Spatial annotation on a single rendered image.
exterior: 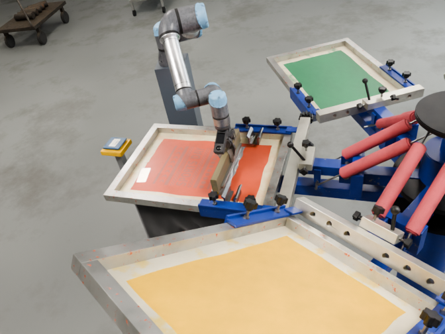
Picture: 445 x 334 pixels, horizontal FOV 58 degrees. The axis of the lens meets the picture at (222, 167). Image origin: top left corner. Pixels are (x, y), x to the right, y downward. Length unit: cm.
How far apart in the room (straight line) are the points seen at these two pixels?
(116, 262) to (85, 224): 242
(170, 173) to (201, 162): 17
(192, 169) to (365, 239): 96
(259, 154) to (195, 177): 34
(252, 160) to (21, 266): 203
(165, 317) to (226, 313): 14
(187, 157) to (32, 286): 160
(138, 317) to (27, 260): 261
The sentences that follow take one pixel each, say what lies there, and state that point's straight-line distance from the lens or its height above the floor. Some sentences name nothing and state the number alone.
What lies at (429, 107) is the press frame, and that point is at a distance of 167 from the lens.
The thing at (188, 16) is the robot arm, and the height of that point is 158.
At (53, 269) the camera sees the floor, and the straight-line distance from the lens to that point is 321.
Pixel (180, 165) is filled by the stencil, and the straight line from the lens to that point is 204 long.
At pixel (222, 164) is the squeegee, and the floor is 106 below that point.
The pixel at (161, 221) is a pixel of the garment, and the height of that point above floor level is 76.
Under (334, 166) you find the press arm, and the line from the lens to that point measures 179.
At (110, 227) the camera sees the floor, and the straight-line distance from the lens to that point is 327.
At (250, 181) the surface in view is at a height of 96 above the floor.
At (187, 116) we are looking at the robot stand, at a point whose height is 86.
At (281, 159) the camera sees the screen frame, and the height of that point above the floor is 99.
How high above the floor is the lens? 220
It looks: 39 degrees down
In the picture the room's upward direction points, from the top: 11 degrees counter-clockwise
